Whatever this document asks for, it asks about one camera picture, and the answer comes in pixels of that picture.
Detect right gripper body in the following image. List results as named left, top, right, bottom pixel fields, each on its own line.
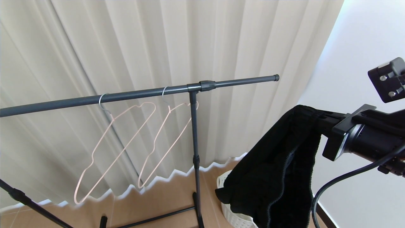
left=322, top=104, right=405, bottom=162

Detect black shorts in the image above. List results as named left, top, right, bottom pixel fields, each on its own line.
left=215, top=104, right=323, bottom=228

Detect pink clothes hanger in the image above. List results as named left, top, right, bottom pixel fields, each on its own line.
left=74, top=93, right=156, bottom=205
left=138, top=86, right=199, bottom=189

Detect white laundry basket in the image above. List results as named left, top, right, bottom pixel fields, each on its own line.
left=216, top=170, right=258, bottom=228

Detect black clothes rack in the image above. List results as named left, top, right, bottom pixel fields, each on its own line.
left=0, top=74, right=280, bottom=228

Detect beige curtain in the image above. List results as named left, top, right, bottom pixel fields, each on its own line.
left=0, top=0, right=345, bottom=208

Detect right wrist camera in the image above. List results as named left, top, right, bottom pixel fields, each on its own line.
left=368, top=57, right=405, bottom=103

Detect black cable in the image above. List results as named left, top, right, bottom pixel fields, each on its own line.
left=311, top=144, right=405, bottom=228

